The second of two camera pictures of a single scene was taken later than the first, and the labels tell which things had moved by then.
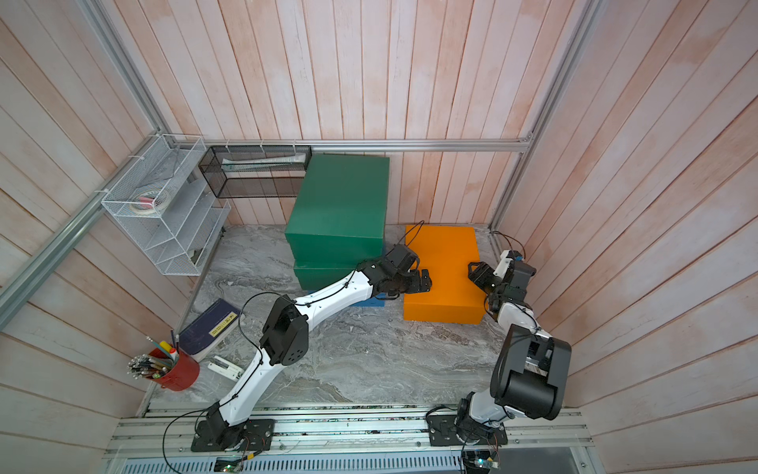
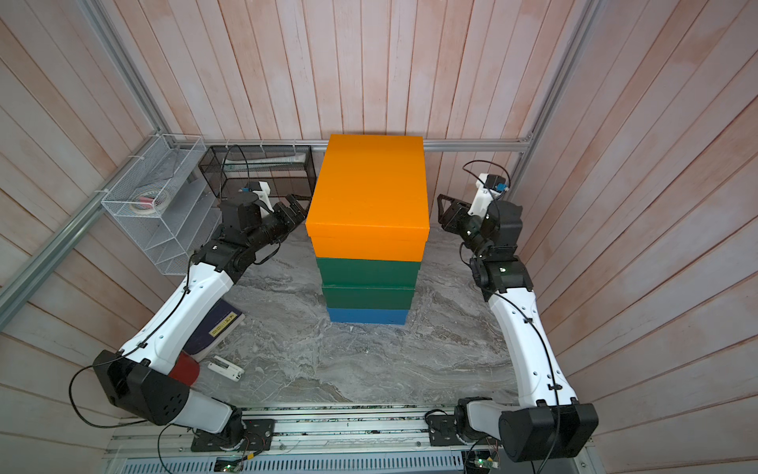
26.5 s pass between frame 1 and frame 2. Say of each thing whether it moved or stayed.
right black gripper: moved
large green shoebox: moved
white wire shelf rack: stayed
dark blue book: stayed
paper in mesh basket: stayed
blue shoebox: moved
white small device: stayed
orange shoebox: moved
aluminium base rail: stayed
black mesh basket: stayed
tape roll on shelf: stayed
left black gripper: moved
